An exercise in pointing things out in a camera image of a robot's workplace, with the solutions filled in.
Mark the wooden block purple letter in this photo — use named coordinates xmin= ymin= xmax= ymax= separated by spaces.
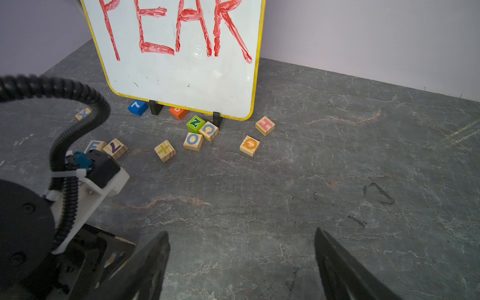
xmin=102 ymin=138 xmax=128 ymax=160

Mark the wooden block blue O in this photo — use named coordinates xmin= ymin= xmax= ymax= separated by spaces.
xmin=183 ymin=132 xmax=204 ymax=151

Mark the wooden block blue F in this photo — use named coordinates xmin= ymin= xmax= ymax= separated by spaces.
xmin=84 ymin=140 xmax=107 ymax=154

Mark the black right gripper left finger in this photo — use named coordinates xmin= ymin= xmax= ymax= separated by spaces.
xmin=87 ymin=231 xmax=171 ymax=300

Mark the black corrugated cable left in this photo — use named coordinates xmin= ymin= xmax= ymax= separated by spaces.
xmin=0 ymin=74 xmax=112 ymax=245

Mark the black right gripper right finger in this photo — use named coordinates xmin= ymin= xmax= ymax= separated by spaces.
xmin=314 ymin=228 xmax=401 ymax=300

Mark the blue block number 7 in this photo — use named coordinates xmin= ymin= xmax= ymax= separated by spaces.
xmin=127 ymin=100 xmax=148 ymax=116

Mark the green block letter Z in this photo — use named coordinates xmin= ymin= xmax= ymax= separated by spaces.
xmin=187 ymin=116 xmax=206 ymax=134

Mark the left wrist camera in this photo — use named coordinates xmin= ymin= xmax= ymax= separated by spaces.
xmin=42 ymin=149 xmax=130 ymax=255

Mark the orange red block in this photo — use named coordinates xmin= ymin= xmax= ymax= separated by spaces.
xmin=169 ymin=107 xmax=190 ymax=120

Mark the wooden block blue X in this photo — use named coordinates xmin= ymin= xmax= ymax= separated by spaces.
xmin=75 ymin=107 xmax=91 ymax=121

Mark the whiteboard with red PEAR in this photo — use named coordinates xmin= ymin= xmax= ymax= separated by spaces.
xmin=81 ymin=1 xmax=266 ymax=121

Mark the wooden block green plus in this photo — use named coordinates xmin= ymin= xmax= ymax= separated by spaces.
xmin=154 ymin=140 xmax=177 ymax=163

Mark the wooden block blue Q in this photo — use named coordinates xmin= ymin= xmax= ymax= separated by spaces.
xmin=199 ymin=121 xmax=219 ymax=142

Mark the wooden block pink H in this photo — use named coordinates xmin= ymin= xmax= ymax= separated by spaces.
xmin=256 ymin=116 xmax=276 ymax=136

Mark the wooden block orange O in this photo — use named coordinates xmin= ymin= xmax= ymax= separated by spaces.
xmin=239 ymin=136 xmax=260 ymax=157

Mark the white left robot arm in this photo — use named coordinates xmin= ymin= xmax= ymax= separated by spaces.
xmin=1 ymin=180 xmax=135 ymax=300

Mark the wooden block blue R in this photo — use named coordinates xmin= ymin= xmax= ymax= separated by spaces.
xmin=104 ymin=251 xmax=126 ymax=270

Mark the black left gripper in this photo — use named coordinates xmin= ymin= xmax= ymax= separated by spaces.
xmin=22 ymin=224 xmax=136 ymax=300

